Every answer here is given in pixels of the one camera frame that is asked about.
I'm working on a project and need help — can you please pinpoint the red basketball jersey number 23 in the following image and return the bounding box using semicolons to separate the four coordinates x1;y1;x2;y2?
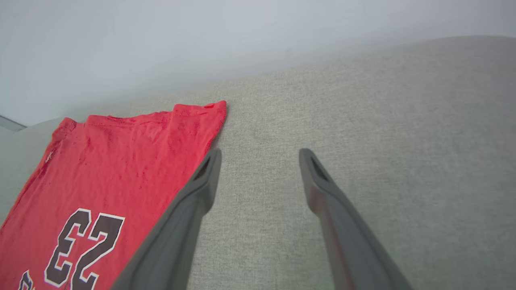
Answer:
0;101;227;290

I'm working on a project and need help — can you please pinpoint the grey fabric sofa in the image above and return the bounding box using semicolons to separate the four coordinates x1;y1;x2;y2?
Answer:
0;35;516;290

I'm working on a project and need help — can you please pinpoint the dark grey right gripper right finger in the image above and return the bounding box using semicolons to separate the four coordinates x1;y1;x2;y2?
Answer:
299;148;412;290

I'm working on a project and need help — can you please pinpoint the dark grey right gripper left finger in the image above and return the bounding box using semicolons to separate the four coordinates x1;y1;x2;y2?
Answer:
111;148;222;290

